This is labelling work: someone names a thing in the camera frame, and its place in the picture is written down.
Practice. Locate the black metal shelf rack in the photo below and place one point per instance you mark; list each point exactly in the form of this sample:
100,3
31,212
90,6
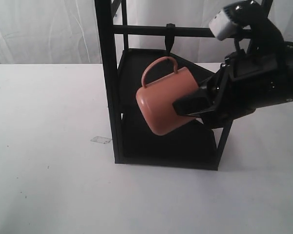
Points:
126,52

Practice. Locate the terracotta pink ceramic mug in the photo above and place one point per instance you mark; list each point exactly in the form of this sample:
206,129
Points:
155,99

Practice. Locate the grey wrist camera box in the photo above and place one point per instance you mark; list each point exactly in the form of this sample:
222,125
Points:
221,26

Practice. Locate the clear tape piece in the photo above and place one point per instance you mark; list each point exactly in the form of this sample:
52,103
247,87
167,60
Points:
101,140

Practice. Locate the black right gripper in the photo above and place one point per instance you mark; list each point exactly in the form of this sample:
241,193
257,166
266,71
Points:
254,80

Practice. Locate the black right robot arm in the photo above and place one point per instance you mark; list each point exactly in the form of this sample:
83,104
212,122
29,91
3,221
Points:
255,33

